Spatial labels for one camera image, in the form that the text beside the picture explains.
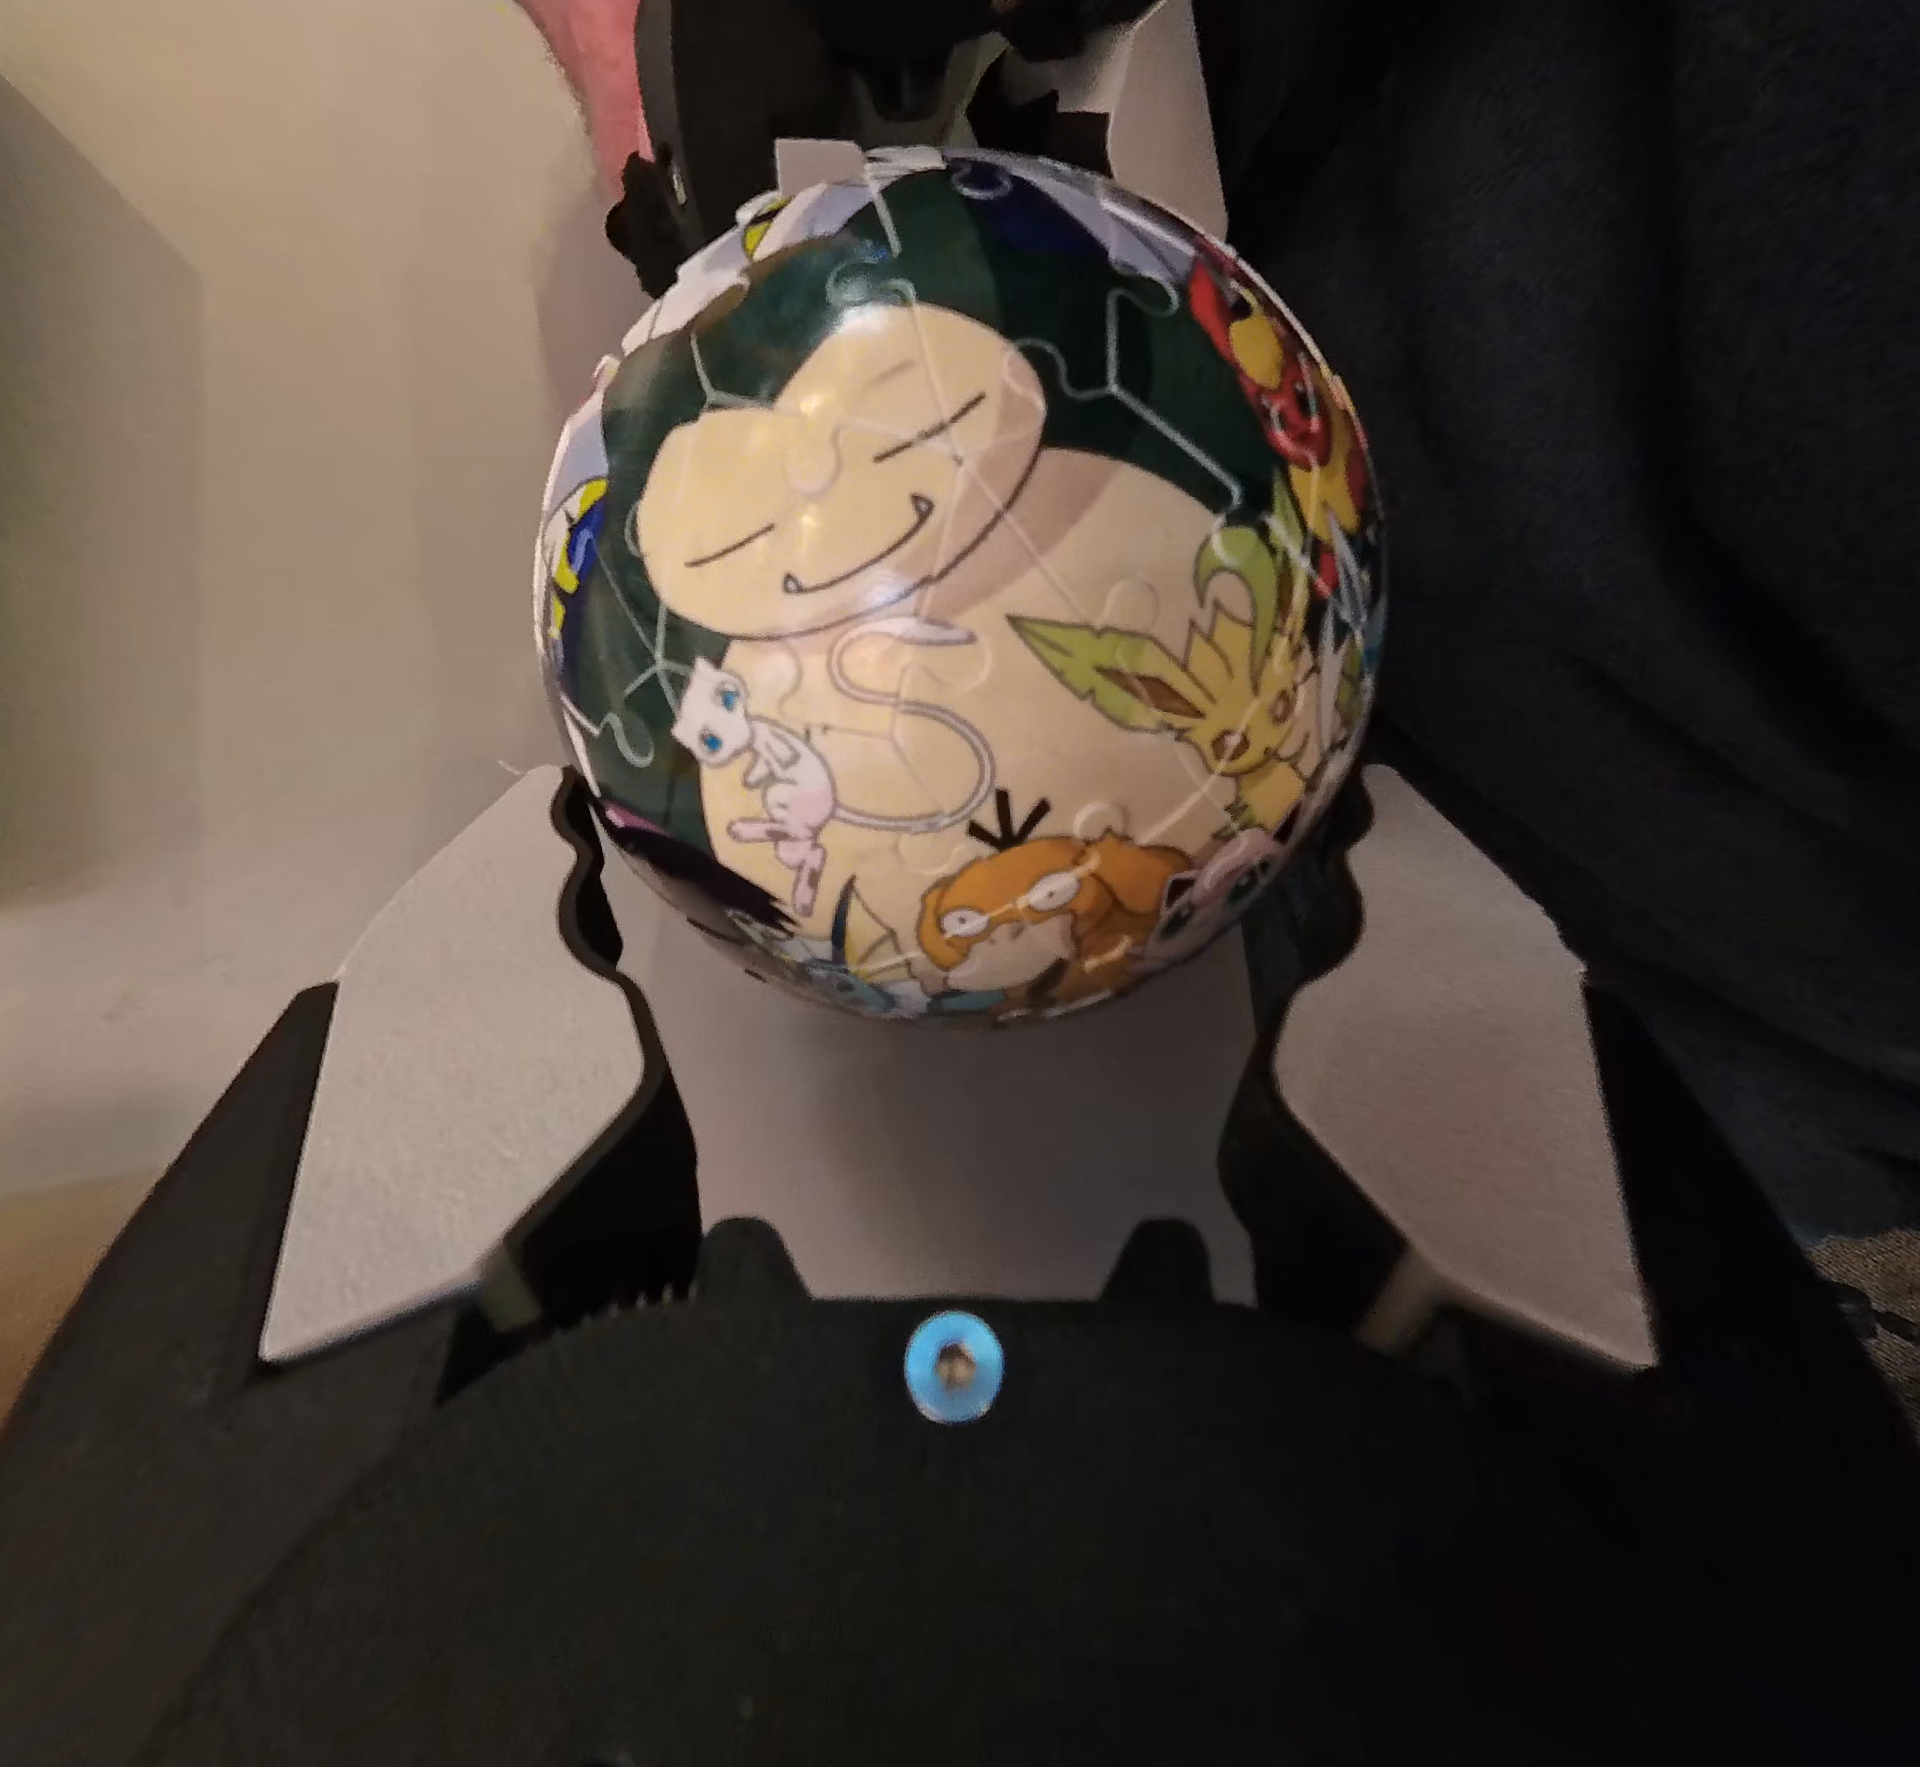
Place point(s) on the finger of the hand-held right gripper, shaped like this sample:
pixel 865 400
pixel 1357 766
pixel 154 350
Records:
pixel 1178 103
pixel 819 165

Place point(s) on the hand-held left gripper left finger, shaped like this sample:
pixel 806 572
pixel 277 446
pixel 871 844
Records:
pixel 451 1122

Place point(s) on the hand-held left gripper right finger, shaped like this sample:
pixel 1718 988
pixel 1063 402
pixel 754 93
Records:
pixel 1455 1122

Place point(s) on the colourful puzzle ball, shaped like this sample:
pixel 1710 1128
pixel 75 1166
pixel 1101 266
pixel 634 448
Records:
pixel 930 522

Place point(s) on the person's blue jeans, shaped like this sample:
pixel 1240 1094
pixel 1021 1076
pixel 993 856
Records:
pixel 1874 1272

